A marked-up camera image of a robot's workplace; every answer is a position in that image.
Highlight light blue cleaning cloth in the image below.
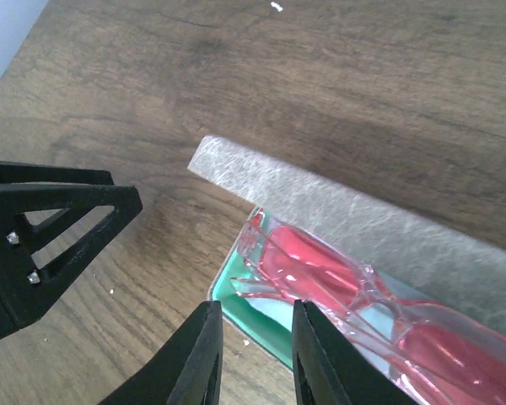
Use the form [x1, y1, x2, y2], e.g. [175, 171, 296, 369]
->
[246, 272, 430, 373]

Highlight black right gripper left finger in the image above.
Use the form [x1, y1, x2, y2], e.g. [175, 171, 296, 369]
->
[101, 301, 223, 405]

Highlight red transparent sunglasses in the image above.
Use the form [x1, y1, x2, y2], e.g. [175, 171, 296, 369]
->
[230, 210, 506, 404]

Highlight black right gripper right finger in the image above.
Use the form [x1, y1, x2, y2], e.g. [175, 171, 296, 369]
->
[292, 300, 415, 405]

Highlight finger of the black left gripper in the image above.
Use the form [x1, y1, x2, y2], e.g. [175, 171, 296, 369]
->
[0, 161, 114, 185]
[0, 185, 143, 339]

